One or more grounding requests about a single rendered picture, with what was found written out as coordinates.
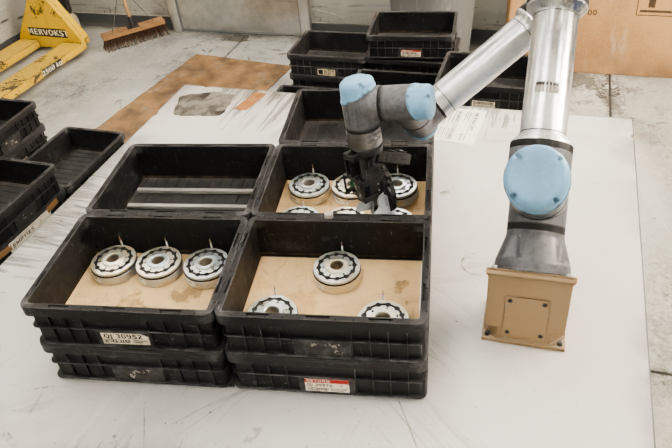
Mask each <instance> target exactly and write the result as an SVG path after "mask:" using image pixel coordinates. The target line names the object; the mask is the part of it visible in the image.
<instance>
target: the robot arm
mask: <svg viewBox="0 0 672 448"><path fill-rule="evenodd" d="M588 7H589V0H526V2H525V3H524V4H523V5H521V6H520V7H519V8H518V9H517V10H516V16H515V17H514V18H513V19H512V20H511V21H510V22H508V23H507V24H506V25H505V26H504V27H502V28H501V29H500V30H499V31H498V32H496V33H495V34H494V35H493V36H492V37H490V38H489V39H488V40H487V41H486V42H484V43H483V44H482V45H481V46H480V47H478V48H477V49H476V50H475V51H474V52H472V53H471V54H470V55H469V56H468V57H466V58H465V59H464V60H463V61H462V62H460V63H459V64H458V65H457V66H456V67H454V68H453V69H452V70H451V71H450V72H448V73H447V74H446V75H445V76H444V77H442V78H441V79H440V80H439V81H438V82H436V83H435V84H434V85H433V86H432V85H431V84H419V83H412V84H397V85H376V83H375V82H374V78H373V77H372V76H371V75H369V74H366V75H365V74H354V75H351V76H348V77H346V78H344V79H343V80H342V81H341V82H340V85H339V89H340V97H341V100H340V103H341V105H342V111H343V116H344V122H345V128H346V135H347V141H348V146H349V148H350V150H348V151H346V152H344V153H343V157H344V162H345V168H346V173H344V174H342V175H343V180H344V186H345V191H346V194H348V193H350V192H354V193H355V196H357V197H358V200H359V201H360V202H359V203H358V204H357V206H356V211H357V212H362V211H366V210H371V213H372V214H395V210H396V208H397V195H396V191H395V188H394V185H393V181H392V179H391V175H390V173H389V171H388V169H387V168H386V165H385V164H382V163H380V162H385V163H394V164H396V165H403V166H404V165H409V163H410V159H411V154H408V153H407V152H406V151H403V150H401V149H395V150H391V149H383V146H382V133H381V126H380V121H381V122H385V121H398V122H399V124H400V125H401V126H402V127H403V129H404V131H405V132H406V133H407V134H408V135H409V136H411V137H412V138H414V139H416V140H427V139H429V138H431V137H432V136H433V135H434V134H435V133H436V131H437V129H438V125H439V124H440V123H441V122H442V121H443V120H445V119H446V118H447V117H448V116H450V115H451V114H452V113H453V112H455V111H456V110H457V109H458V108H459V107H461V106H462V105H463V104H464V103H465V102H467V101H468V100H469V99H470V98H472V97H473V96H474V95H475V94H476V93H478V92H479V91H480V90H481V89H483V88H484V87H485V86H486V85H487V84H489V83H490V82H491V81H492V80H494V79H495V78H496V77H497V76H498V75H500V74H501V73H502V72H503V71H504V70H506V69H507V68H508V67H509V66H511V65H512V64H513V63H514V62H515V61H517V60H518V59H519V58H520V57H522V56H523V55H524V54H525V53H526V52H528V51H529V56H528V65H527V73H526V82H525V91H524V99H523V108H522V116H521V125H520V133H519V134H518V135H517V136H516V137H515V138H513V139H512V140H511V142H510V149H509V157H508V163H507V164H506V167H505V170H504V174H503V185H504V190H505V193H506V195H507V197H508V199H509V211H508V221H507V231H506V236H505V238H504V240H503V243H502V245H501V247H500V249H499V252H498V254H497V256H496V258H495V263H494V265H498V266H497V267H498V268H501V269H510V270H518V271H526V272H535V273H543V274H551V275H559V276H566V273H567V274H571V265H570V261H569V257H568V252H567V248H566V244H565V230H566V220H567V209H568V198H569V191H570V188H571V182H572V176H571V170H572V160H573V150H574V145H573V144H572V143H571V142H570V141H569V140H568V139H567V137H566V136H567V126H568V117H569V108H570V98H571V89H572V79H573V70H574V61H575V51H576V42H577V33H578V23H579V19H580V18H581V17H582V16H584V15H585V14H586V13H587V12H588ZM347 178H348V179H350V180H351V181H350V182H351V185H352V186H351V187H349V188H348V189H347V185H346V179H347ZM383 192H384V194H382V193H383ZM380 194H381V195H380Z"/></svg>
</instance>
